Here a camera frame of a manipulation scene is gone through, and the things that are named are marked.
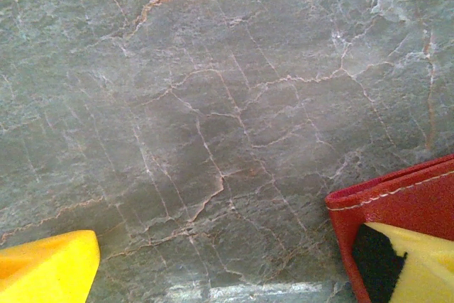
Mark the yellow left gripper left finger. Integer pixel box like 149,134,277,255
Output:
0,230,101,303

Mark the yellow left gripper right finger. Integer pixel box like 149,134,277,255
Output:
350,221,454,303

